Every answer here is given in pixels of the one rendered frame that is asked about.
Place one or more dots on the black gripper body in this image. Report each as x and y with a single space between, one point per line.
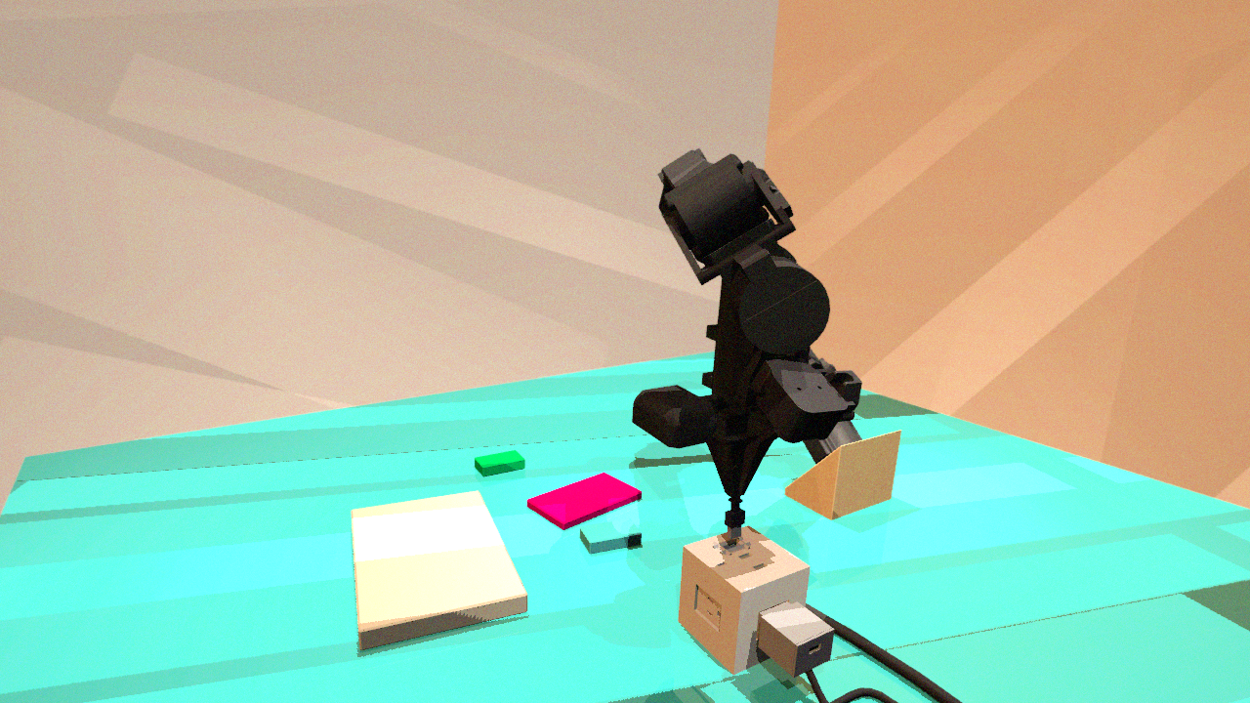
679 418

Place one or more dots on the teal rectangular block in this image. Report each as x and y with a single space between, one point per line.
612 535

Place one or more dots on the black usb plug with silver metal tip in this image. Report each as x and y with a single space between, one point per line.
735 517

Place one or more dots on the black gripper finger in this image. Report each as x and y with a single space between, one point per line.
728 455
756 450

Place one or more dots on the green rectangular block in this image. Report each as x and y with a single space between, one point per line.
499 463

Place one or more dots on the pink flat rectangular block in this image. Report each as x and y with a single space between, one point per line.
582 500

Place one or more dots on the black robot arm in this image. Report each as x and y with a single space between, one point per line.
716 212

